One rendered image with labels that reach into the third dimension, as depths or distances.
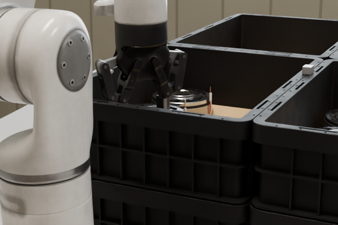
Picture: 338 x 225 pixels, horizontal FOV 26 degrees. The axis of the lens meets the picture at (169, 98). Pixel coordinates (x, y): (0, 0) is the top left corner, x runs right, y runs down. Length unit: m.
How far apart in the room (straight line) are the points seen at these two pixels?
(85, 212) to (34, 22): 0.20
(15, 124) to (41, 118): 0.99
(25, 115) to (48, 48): 1.08
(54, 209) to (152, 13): 0.39
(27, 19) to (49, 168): 0.14
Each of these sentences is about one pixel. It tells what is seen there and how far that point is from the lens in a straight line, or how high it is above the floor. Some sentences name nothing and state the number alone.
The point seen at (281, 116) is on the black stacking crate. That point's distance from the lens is 0.96.
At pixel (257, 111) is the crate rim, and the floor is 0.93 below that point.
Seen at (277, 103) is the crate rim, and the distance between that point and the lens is 0.97.
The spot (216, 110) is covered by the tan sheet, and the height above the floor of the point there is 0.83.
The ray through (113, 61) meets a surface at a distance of 1.03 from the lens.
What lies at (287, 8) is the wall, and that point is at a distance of 3.00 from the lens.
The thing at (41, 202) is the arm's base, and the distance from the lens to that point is 0.71.
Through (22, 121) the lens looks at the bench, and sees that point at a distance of 1.68.
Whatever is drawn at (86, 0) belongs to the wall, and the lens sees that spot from 3.27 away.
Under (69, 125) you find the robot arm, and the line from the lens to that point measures 0.69.
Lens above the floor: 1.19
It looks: 16 degrees down
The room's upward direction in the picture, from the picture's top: straight up
